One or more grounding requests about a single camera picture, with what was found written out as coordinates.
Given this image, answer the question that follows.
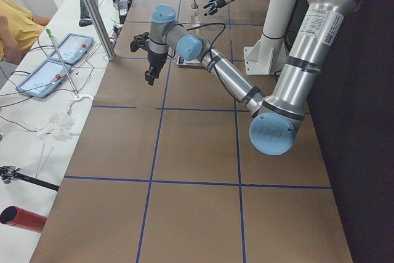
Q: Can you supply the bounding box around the black keyboard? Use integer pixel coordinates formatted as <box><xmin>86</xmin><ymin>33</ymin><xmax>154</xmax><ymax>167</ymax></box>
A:
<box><xmin>79</xmin><ymin>0</ymin><xmax>99</xmax><ymax>19</ymax></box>

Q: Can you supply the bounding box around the far blue teach pendant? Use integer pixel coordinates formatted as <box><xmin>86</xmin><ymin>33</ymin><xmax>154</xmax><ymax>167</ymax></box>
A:
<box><xmin>57</xmin><ymin>33</ymin><xmax>94</xmax><ymax>65</ymax></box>

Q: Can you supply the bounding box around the near blue teach pendant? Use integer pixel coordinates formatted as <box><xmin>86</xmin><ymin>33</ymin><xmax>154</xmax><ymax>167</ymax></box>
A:
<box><xmin>16</xmin><ymin>59</ymin><xmax>66</xmax><ymax>99</ymax></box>

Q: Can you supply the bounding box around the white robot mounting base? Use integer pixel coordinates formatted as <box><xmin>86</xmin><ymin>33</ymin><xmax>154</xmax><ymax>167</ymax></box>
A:
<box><xmin>244</xmin><ymin>0</ymin><xmax>296</xmax><ymax>75</ymax></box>

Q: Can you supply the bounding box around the thin metal rod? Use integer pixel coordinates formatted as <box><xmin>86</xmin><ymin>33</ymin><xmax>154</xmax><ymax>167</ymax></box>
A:
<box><xmin>45</xmin><ymin>28</ymin><xmax>79</xmax><ymax>99</ymax></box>

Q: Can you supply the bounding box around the crumpled white tissue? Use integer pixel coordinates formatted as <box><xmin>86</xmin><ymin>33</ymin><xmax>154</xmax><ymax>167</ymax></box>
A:
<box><xmin>36</xmin><ymin>94</ymin><xmax>94</xmax><ymax>141</ymax></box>

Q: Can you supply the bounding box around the blue teach pendant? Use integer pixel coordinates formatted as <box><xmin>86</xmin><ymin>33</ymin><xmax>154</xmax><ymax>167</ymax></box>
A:
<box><xmin>57</xmin><ymin>33</ymin><xmax>94</xmax><ymax>65</ymax></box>
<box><xmin>16</xmin><ymin>59</ymin><xmax>66</xmax><ymax>99</ymax></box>

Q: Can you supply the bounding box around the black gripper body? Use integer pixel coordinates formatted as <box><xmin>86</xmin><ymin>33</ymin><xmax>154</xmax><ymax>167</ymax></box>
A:
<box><xmin>130</xmin><ymin>32</ymin><xmax>168</xmax><ymax>73</ymax></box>
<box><xmin>214</xmin><ymin>0</ymin><xmax>227</xmax><ymax>7</ymax></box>

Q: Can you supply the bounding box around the clear glass sauce bottle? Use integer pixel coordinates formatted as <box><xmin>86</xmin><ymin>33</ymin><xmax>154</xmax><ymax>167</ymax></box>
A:
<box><xmin>190</xmin><ymin>0</ymin><xmax>200</xmax><ymax>26</ymax></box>

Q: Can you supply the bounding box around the black computer mouse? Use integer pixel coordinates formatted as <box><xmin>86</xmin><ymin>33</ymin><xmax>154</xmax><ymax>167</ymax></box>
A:
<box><xmin>78</xmin><ymin>18</ymin><xmax>92</xmax><ymax>27</ymax></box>

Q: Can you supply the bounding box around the aluminium frame post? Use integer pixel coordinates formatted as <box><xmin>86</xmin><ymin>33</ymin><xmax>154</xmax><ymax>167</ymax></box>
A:
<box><xmin>84</xmin><ymin>0</ymin><xmax>116</xmax><ymax>61</ymax></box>

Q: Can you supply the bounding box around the black camera tripod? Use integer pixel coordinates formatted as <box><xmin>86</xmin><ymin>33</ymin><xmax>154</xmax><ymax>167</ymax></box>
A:
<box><xmin>1</xmin><ymin>166</ymin><xmax>59</xmax><ymax>192</ymax></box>

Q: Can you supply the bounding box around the silver digital kitchen scale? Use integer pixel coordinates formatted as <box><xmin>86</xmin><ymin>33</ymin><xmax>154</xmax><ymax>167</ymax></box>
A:
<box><xmin>176</xmin><ymin>55</ymin><xmax>204</xmax><ymax>68</ymax></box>

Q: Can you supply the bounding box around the red cylinder bottle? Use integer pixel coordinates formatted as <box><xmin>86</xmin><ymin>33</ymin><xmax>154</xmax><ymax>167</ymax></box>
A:
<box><xmin>1</xmin><ymin>206</ymin><xmax>47</xmax><ymax>233</ymax></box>

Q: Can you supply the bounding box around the person in yellow shirt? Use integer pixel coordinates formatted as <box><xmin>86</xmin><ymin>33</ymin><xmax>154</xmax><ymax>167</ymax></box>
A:
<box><xmin>1</xmin><ymin>0</ymin><xmax>51</xmax><ymax>65</ymax></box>

